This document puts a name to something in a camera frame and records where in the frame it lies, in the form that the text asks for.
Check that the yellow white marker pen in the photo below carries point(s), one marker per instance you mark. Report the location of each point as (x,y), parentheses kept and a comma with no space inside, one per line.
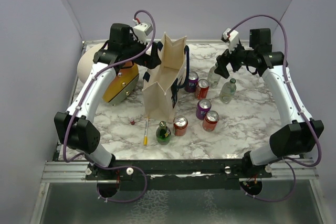
(145,139)

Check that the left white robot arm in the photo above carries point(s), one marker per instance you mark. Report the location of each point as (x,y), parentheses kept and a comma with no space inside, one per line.
(75,127)

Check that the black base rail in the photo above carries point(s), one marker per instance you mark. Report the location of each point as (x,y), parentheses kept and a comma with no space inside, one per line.
(174,174)

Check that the purple soda can rear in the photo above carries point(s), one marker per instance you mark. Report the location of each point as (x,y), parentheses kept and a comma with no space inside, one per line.
(192,82)

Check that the red soda can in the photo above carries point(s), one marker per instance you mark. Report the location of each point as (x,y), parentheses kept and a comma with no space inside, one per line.
(210,121)
(180,125)

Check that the purple soda can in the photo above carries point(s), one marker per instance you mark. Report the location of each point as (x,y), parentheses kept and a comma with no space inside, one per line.
(192,82)
(203,106)

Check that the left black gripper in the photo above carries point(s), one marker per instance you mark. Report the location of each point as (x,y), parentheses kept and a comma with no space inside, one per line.
(150,61)

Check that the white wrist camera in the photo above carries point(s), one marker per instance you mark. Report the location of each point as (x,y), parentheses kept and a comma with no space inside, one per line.
(231,37)
(141,31)

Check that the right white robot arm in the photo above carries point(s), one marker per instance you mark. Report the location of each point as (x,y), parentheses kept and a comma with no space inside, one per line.
(299,130)

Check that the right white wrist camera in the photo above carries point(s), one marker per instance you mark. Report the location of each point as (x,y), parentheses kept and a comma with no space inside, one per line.
(231,37)

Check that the green glass bottle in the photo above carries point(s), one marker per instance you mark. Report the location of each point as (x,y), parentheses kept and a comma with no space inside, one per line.
(163,133)

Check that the red soda can front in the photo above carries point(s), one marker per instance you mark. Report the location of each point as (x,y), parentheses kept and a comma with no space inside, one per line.
(180,125)

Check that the purple soda can front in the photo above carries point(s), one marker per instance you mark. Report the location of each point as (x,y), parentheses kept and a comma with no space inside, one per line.
(203,106)

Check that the red cola can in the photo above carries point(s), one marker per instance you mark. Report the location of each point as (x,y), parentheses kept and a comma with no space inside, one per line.
(202,89)

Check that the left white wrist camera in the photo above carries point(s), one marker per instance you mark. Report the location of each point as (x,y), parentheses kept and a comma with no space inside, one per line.
(141,31)

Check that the red soda can right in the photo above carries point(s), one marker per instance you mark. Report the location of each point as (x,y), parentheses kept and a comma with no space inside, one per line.
(210,121)

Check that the clear glass bottle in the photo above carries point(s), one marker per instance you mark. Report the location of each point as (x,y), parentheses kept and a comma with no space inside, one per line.
(212,77)
(228,91)

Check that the cream canvas tote bag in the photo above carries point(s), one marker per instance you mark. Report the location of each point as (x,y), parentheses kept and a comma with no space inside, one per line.
(162,84)

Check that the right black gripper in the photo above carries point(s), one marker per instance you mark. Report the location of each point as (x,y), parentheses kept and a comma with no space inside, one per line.
(223,60)

